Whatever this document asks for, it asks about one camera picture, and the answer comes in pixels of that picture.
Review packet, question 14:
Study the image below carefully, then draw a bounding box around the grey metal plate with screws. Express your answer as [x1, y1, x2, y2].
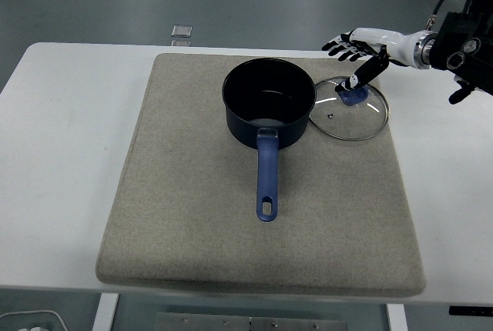
[155, 311, 347, 331]

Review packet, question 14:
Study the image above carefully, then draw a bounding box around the dark pot with blue handle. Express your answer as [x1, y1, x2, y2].
[222, 57, 317, 223]

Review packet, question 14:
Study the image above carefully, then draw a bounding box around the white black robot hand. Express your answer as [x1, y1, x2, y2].
[321, 27, 425, 94]

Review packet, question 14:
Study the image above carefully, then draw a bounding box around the white table leg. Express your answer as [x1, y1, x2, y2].
[92, 293, 119, 331]
[386, 303, 408, 331]

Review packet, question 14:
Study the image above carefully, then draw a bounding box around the beige fabric mat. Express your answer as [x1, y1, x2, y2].
[95, 52, 427, 296]

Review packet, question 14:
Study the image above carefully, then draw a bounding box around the glass pot lid blue knob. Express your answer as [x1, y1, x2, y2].
[314, 75, 389, 142]

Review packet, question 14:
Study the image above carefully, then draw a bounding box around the black bar under table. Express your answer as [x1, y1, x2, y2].
[448, 305, 493, 316]

